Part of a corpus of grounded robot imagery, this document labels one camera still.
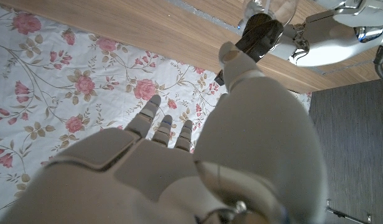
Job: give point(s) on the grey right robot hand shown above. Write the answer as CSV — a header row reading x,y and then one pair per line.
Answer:
x,y
148,180

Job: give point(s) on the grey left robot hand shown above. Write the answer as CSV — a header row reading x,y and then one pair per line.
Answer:
x,y
328,40

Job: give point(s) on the clear plastic spray bottle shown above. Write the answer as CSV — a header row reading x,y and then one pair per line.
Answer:
x,y
281,9

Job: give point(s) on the floral backdrop cloth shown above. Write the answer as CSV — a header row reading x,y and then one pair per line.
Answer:
x,y
85,62

